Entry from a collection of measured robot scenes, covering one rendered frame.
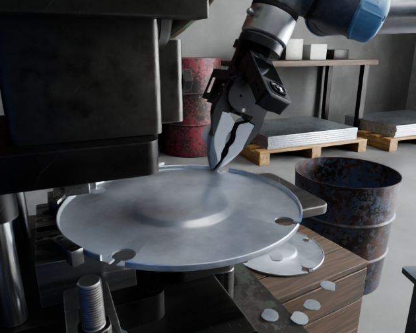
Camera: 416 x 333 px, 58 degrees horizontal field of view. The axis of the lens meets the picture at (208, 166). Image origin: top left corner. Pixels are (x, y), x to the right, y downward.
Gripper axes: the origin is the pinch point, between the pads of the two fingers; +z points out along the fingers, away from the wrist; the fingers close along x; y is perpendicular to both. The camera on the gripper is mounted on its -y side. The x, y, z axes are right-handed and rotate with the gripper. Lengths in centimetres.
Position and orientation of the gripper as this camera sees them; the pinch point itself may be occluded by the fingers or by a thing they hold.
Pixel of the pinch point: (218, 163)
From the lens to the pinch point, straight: 58.3
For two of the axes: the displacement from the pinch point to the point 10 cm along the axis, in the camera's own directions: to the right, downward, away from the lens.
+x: -8.2, -2.9, -5.0
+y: -4.3, -2.7, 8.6
